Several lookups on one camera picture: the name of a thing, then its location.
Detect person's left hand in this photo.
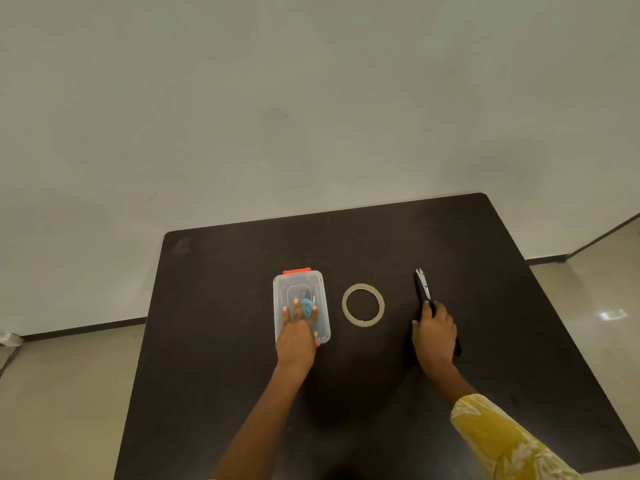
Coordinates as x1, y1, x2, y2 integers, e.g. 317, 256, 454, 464
275, 298, 320, 368

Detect person's right hand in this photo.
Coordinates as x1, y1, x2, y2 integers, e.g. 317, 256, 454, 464
411, 301, 458, 369

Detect clear plastic box orange latches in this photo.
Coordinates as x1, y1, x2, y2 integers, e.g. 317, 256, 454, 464
272, 268, 332, 348

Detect black thread snips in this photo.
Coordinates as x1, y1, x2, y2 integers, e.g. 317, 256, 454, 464
414, 268, 462, 358

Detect person's left forearm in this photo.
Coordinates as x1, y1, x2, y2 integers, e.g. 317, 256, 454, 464
211, 363, 314, 480

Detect person's right forearm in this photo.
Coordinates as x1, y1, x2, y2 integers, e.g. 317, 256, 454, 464
423, 361, 480, 407

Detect clear tape roll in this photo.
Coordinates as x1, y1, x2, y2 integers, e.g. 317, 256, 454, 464
341, 283, 386, 327

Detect yellow floral sleeve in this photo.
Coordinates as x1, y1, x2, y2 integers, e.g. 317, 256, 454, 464
450, 393, 585, 480

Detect teal cord bundle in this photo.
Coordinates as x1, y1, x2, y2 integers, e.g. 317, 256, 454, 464
299, 297, 321, 337

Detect dark floor cable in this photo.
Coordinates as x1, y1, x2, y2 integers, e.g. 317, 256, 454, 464
0, 344, 22, 379

